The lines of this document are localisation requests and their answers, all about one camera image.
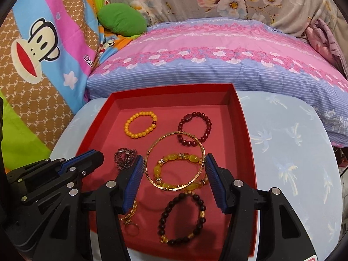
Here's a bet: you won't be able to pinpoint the red cardboard box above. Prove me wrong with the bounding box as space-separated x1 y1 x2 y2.
75 83 257 257

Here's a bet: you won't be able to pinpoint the metal ring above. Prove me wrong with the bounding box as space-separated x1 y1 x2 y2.
124 221 140 236

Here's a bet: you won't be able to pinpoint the cartoon monkey blanket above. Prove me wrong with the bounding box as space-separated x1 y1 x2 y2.
0 0 109 169

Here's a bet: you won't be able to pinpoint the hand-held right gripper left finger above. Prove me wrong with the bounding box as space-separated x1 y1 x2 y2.
34 155 145 261

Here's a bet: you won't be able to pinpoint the red bead bracelet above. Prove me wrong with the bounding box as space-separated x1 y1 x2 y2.
177 111 212 147

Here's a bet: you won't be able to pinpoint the small yellow bead bracelet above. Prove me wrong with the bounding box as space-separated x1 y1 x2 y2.
124 111 158 139

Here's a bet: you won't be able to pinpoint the green pillow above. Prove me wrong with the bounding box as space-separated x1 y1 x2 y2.
97 3 148 37

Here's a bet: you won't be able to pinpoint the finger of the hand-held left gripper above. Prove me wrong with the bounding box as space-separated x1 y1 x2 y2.
22 151 105 205
35 149 98 173

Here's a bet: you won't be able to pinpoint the pink and blue striped pillow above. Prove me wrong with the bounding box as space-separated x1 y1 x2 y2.
85 17 348 147

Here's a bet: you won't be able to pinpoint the folded pink cloth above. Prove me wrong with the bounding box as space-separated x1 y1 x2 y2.
304 18 346 68

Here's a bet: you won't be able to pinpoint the gold woven cuff bracelet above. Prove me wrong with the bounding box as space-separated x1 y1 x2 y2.
120 200 138 223

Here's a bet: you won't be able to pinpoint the large yellow bead bracelet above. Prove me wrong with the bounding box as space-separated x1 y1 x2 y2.
154 153 210 192

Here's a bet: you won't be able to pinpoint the gold bangle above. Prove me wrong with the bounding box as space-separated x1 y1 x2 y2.
145 132 206 192

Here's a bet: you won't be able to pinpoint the purple tiny bead bracelet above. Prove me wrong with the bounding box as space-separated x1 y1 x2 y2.
114 148 138 172

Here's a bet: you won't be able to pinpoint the beige floral cloth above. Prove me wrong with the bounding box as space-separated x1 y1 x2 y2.
102 0 340 37

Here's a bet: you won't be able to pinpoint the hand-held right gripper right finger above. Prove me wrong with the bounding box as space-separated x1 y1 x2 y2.
204 154 316 261

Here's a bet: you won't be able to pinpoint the dark bead bracelet gold accents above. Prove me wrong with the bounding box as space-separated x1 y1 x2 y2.
158 192 208 246

